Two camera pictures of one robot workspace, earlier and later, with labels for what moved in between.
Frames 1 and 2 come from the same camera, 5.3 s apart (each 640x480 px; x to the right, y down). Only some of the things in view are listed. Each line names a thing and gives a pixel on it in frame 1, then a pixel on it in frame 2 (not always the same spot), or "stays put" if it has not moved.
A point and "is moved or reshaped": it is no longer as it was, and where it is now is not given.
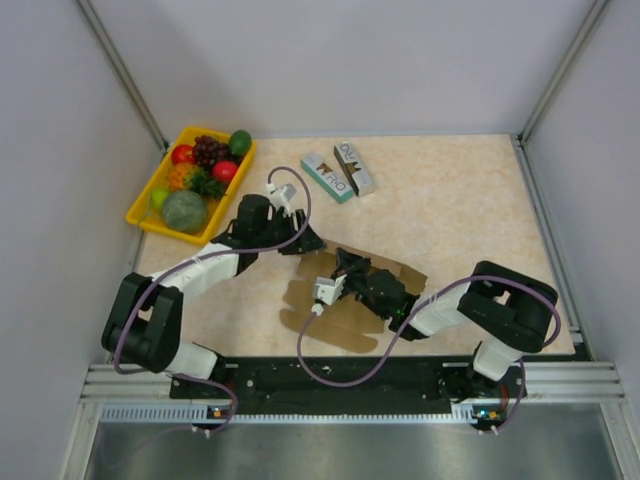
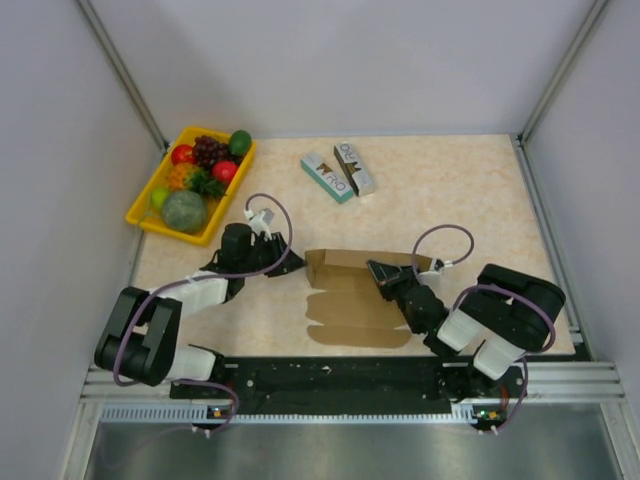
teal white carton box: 317,168 stays put
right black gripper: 352,264 → 384,272
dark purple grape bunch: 207,150 stays put
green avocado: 240,142 stays put
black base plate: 353,386 stays put
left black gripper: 308,241 → 278,248
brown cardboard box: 348,324 is moved or reshaped
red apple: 183,153 stays put
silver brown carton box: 359,179 stays put
